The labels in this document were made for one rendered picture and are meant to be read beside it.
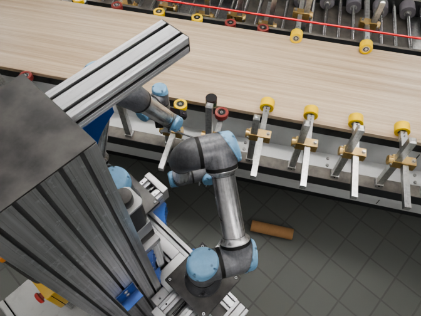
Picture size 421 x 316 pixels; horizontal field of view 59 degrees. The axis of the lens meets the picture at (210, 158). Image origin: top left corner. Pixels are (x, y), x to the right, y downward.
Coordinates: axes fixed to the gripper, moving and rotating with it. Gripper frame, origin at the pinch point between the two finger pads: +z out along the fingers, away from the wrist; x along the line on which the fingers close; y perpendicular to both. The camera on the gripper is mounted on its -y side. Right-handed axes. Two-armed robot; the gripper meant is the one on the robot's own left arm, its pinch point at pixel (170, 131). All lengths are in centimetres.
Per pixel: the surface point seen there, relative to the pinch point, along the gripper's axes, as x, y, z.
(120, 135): -18.5, 32.1, 23.7
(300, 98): -18, -78, 4
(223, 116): -9.5, -30.7, 3.0
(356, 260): 58, -119, 94
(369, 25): -71, -138, -2
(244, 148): -4, -44, 31
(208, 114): 0.9, -20.8, -12.8
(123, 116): -16.2, 26.1, 3.1
